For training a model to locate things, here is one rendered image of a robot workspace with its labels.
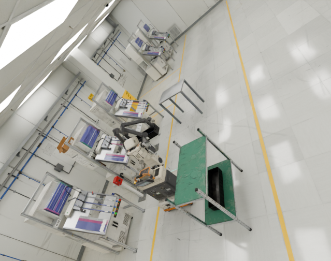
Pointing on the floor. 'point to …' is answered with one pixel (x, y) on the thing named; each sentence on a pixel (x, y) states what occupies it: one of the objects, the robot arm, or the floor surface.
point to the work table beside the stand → (176, 94)
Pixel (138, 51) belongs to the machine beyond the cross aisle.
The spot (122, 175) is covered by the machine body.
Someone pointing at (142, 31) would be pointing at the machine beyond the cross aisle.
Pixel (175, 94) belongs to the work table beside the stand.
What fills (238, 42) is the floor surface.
